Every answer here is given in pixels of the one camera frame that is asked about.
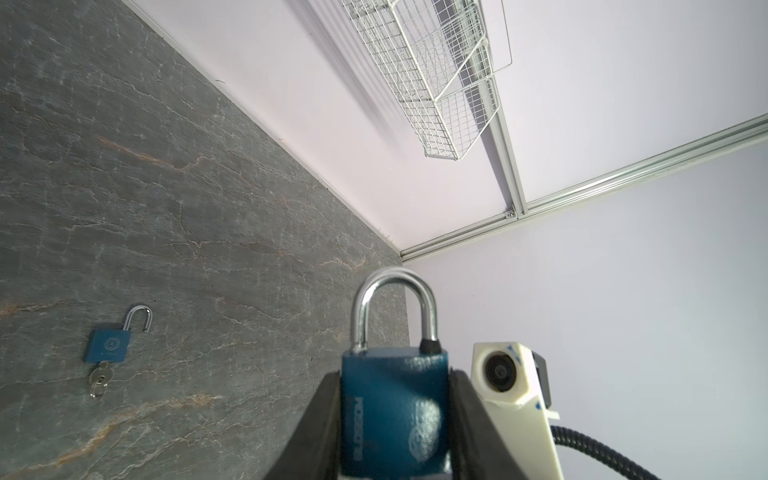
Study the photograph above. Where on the small silver key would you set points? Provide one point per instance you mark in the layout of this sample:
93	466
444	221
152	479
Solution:
99	379

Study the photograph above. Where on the white wire shelf basket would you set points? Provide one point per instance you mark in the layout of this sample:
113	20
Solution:
435	58

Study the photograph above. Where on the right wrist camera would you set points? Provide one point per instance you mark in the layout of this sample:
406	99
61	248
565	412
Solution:
512	382

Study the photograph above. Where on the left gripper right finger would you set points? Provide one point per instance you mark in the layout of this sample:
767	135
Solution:
477	450

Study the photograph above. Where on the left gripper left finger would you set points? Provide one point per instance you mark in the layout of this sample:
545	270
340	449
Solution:
313	451

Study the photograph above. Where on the small teal padlock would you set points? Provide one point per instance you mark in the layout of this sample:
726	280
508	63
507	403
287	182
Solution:
111	344

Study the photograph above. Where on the large teal padlock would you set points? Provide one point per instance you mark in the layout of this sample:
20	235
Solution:
394	400

